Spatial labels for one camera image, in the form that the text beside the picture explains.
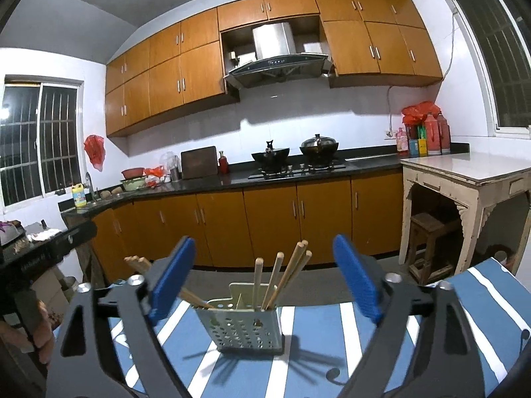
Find wooden base cabinets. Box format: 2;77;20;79
62;173;405;276

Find white rag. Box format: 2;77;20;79
27;228;63;243

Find clear plastic bag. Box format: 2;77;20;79
161;151;182;175

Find cardboard box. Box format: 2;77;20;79
30;264;80;321

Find large window with grille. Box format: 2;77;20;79
442;0;531;138

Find steel range hood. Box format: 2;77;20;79
224;22;335;90

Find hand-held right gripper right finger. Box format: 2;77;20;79
333;234;485;398

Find red bag on countertop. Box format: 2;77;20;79
143;166;165;187

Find person's left hand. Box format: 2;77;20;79
24;300;57;365

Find red plastic bag on wall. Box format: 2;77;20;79
84;135;107;171

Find black open wok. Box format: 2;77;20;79
251;140;291;173

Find perforated pale utensil holder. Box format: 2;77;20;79
195;283;285;356

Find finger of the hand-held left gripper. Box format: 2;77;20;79
50;221;99;264

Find wooden wall cabinets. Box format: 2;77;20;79
105;0;444;137

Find red plastic bag on thermoses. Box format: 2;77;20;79
402;100;443;126

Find blue white striped tablecloth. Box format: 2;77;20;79
54;257;531;398

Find black gas stove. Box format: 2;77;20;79
248;162;346;181

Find yellow green cartons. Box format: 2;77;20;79
409;126;428;157

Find dark cutting board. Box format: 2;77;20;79
181;146;219;180

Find worn white wooden table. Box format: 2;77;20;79
400;151;531;273

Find black wok with lid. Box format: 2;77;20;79
299;133;340;166

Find metal sink faucet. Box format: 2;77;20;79
85;172;101;202

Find barred sliding window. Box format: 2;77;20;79
0;75;84;210

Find wooden stool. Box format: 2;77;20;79
409;212;461;285

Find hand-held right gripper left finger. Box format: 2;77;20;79
45;235;196;398

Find black kitchen countertop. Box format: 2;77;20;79
58;143;470;216

